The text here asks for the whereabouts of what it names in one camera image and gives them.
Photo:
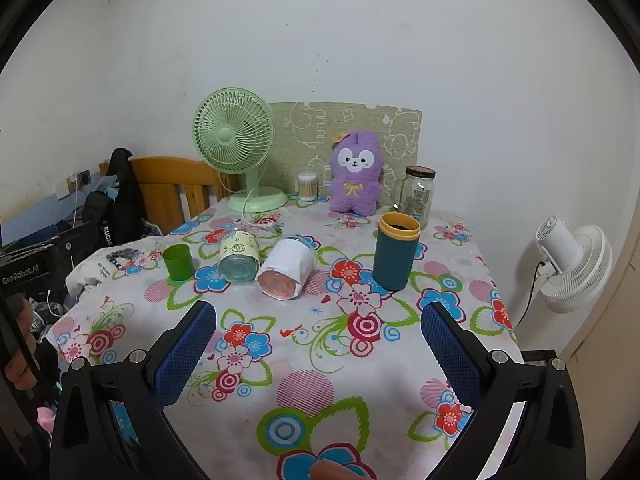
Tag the person's left hand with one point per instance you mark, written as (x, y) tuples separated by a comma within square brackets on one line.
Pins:
[(20, 377)]

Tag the dark teal cup yellow rim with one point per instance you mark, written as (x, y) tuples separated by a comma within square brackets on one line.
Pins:
[(395, 260)]

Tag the wall socket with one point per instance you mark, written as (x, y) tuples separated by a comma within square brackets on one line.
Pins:
[(80, 180)]

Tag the white paper wrapped cup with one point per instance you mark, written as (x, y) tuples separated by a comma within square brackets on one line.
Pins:
[(287, 265)]

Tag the pink cloth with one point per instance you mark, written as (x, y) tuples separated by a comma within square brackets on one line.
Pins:
[(45, 419)]

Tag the floral tablecloth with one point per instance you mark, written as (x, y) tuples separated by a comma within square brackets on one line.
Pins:
[(310, 365)]

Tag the white floor fan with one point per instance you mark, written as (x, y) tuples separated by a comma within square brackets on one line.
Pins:
[(575, 265)]

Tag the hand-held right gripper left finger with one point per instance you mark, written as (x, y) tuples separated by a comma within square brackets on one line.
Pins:
[(184, 357)]

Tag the wooden headboard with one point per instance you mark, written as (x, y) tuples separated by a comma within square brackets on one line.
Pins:
[(165, 180)]

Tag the black bag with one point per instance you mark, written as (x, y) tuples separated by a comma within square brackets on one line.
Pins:
[(120, 210)]

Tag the purple plush toy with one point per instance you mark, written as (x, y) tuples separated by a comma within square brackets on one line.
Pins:
[(355, 185)]

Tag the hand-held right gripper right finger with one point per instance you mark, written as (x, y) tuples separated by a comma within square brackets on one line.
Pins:
[(452, 357)]

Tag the cotton swab container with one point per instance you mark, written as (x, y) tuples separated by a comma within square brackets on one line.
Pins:
[(308, 189)]

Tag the white printed shirt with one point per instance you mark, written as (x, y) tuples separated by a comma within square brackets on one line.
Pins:
[(97, 267)]

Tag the elephant print board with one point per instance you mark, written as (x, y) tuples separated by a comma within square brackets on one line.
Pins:
[(310, 127)]

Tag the clear glass jar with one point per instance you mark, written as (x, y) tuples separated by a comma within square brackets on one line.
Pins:
[(415, 200)]

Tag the green desk fan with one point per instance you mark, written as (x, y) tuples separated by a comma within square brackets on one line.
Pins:
[(232, 135)]

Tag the small green cup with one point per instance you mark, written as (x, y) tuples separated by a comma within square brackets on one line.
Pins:
[(178, 264)]

